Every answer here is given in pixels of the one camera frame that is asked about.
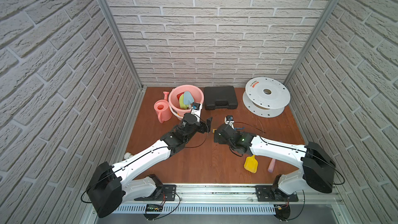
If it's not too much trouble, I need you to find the green trowel wooden handle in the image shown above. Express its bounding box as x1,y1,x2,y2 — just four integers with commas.
179,95,190,110

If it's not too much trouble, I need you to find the light blue trowel white handle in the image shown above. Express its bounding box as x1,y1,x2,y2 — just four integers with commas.
184,91,194,105

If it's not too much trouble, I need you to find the pink plastic bucket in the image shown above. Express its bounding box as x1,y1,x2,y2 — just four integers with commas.
168,85,204,120

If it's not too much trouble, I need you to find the pink watering can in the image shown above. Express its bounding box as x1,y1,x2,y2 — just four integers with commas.
154,91,172,123

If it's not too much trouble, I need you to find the blue rake yellow handle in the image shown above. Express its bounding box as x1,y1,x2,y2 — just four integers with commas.
212,127,245,133

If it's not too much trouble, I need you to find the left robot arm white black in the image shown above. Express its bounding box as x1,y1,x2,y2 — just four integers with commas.
85,113,212,218

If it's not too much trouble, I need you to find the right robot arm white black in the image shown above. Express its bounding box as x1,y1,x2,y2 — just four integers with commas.
214,123,336,195

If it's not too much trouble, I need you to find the yellow plastic scoop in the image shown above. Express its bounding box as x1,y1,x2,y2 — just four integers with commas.
244,155,258,174

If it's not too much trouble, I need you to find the black plastic tool case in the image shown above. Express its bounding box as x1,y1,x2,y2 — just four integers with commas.
204,86,238,111

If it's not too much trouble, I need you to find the white empty filament spool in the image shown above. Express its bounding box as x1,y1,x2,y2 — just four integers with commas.
243,77,291,118

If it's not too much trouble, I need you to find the white plastic faucet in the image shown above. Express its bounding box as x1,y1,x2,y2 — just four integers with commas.
123,152,133,160

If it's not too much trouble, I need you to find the right controller board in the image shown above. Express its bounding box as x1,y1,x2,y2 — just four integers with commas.
274,205,291,222

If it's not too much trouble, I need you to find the controller board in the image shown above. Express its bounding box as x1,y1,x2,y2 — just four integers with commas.
145,204,163,213
274,205,291,222

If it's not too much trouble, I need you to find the left controller board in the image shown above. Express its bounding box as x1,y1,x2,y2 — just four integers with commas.
145,204,163,213

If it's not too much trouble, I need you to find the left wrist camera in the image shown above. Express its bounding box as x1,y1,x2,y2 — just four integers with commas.
190,102,202,122

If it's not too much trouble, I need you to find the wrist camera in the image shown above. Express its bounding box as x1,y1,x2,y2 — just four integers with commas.
224,115,235,129
190,102,202,122

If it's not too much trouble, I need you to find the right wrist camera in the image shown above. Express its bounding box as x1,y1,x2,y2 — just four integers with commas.
224,115,235,129

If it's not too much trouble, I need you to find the purple trowel pink handle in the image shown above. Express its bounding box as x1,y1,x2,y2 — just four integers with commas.
267,159,276,173

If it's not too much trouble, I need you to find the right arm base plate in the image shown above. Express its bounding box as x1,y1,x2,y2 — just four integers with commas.
255,185,299,203

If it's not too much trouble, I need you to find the aluminium front rail frame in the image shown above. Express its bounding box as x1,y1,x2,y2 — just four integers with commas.
109,184,353,224

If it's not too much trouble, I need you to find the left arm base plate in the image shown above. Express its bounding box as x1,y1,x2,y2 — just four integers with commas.
134,184,177,202

